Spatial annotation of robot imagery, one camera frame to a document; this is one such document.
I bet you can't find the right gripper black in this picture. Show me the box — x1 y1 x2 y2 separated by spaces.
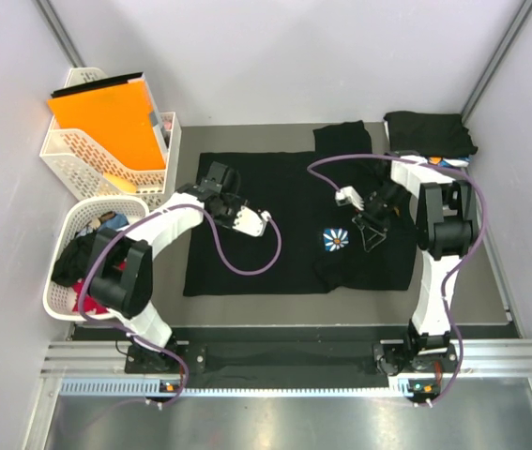
352 182 407 252

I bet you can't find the orange folder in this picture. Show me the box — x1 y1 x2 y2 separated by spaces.
47 76 167 171

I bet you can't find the red garment in basket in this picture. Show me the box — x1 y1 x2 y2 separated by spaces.
71 277 112 317

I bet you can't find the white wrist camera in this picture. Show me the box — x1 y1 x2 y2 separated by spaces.
233 206 271 237
335 187 364 211

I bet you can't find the black garment in basket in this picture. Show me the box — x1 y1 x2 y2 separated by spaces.
51 232 97 287

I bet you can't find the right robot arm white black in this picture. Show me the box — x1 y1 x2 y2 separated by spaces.
353 156 479 376

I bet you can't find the white oval laundry basket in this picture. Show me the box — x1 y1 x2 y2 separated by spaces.
42 195 149 323

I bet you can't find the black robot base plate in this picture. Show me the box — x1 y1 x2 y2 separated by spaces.
125 325 458 390

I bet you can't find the black t shirt flower print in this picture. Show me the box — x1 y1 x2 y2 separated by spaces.
181 121 417 297

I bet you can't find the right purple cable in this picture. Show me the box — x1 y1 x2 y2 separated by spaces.
306 153 488 408

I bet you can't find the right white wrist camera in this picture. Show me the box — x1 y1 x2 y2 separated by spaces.
335 187 364 211

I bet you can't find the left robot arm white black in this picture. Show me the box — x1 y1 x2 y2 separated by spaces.
83 162 265 373

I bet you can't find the blue garment in basket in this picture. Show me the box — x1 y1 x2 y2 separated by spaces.
77 211 129 237

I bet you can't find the folded black t shirt stack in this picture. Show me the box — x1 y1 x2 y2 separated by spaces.
383 111 479 159

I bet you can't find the aluminium frame rail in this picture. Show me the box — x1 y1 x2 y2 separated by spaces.
40 339 532 400

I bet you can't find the white perforated file organizer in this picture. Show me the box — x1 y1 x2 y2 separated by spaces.
39 67 182 208

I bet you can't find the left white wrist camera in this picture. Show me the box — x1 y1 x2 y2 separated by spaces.
233 206 271 237

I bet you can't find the black folder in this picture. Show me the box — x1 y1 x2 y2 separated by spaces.
51 72 144 98

